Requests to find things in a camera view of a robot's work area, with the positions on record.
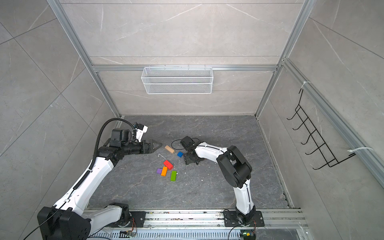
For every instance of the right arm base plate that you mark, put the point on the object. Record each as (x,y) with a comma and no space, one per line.
(235,218)

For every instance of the red rectangular wood block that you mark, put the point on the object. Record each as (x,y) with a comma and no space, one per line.
(168,164)

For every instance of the aluminium front rail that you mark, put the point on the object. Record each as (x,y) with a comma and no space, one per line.
(218,219)

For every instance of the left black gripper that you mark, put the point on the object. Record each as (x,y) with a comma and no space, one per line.
(150,150)

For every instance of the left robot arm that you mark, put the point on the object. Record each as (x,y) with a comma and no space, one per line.
(66,219)

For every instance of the black wire hook rack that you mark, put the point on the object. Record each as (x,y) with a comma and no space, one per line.
(315,136)

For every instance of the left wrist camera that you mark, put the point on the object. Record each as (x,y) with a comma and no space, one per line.
(139,130)

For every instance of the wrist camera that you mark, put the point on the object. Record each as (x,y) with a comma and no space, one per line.
(139,130)
(187,143)

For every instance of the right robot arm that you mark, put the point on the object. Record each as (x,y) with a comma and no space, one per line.
(235,169)

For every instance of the white zip tie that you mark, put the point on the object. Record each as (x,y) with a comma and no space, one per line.
(360,148)

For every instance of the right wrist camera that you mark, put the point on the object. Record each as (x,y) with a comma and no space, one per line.
(187,143)

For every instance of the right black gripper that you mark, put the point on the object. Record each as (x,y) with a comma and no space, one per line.
(188,161)

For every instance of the long natural wood block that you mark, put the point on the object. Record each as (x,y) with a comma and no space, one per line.
(169,149)

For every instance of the green wood block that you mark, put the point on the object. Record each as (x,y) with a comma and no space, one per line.
(173,176)

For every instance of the white wire mesh basket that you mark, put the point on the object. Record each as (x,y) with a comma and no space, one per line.
(177,80)

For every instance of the orange-yellow wood block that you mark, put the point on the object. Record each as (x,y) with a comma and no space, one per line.
(164,171)

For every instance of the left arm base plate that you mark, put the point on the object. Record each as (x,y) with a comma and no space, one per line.
(136,219)

